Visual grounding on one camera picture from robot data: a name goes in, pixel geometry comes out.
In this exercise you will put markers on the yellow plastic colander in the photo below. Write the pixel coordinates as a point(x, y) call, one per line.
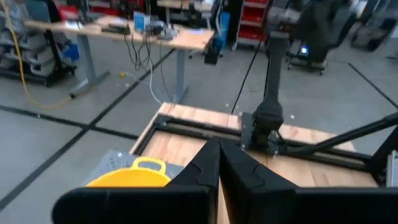
point(130, 179)

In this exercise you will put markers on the flat black device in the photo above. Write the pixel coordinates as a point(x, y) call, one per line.
point(116, 29)

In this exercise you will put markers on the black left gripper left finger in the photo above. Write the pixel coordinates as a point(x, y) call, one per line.
point(140, 205)

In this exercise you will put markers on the shelf with red bins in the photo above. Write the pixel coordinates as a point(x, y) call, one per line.
point(252, 15)

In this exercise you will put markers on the grey perforated metal stand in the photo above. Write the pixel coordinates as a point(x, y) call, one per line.
point(105, 161)

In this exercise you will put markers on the blue storage bin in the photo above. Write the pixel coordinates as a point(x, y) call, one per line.
point(71, 52)

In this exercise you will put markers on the blue box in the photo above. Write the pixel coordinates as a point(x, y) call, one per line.
point(142, 22)

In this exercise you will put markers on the wooden desk with grey legs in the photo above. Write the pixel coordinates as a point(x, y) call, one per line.
point(186, 39)

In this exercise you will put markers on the red bag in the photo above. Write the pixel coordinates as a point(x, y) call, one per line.
point(66, 12)

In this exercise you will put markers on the blue barrel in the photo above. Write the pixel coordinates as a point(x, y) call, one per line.
point(224, 28)

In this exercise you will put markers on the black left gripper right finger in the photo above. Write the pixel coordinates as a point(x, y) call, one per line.
point(311, 207)

